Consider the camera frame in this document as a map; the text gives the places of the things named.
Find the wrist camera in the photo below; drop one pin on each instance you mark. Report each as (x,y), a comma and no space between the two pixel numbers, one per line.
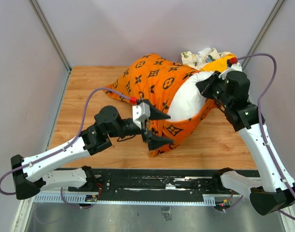
(140,110)
(233,64)

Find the left aluminium frame post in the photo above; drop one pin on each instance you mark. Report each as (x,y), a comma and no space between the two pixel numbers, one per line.
(48,30)

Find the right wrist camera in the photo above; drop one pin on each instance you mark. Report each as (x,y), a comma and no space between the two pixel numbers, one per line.
(233,64)

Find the orange patterned pillowcase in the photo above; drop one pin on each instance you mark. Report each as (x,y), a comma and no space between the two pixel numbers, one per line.
(157,79)

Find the white printed cloth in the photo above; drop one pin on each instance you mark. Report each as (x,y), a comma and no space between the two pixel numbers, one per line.
(201,58)

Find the white pillow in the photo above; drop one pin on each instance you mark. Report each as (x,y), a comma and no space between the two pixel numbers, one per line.
(187,101)

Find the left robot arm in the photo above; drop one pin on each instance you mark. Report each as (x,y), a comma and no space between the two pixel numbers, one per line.
(40,172)

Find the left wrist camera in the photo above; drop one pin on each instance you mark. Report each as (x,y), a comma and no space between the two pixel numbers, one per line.
(140,110)

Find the right aluminium frame post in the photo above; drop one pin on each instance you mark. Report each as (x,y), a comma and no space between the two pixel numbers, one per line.
(279,4)

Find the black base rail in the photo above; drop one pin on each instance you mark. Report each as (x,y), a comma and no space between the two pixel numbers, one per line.
(154,185)

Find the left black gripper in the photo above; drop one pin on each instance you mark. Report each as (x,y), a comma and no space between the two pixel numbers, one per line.
(154,142)

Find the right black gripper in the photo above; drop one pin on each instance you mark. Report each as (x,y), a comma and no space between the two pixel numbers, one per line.
(204,86)

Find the white slotted cable duct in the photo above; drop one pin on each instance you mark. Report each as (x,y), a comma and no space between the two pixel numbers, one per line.
(86,199)

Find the yellow cloth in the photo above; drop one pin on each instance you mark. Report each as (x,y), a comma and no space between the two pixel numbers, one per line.
(217,65)

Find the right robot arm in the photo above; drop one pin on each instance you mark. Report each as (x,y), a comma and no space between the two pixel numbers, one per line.
(276,189)

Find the aluminium frame post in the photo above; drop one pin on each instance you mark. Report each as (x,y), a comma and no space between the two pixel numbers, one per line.
(279,4)
(48,30)

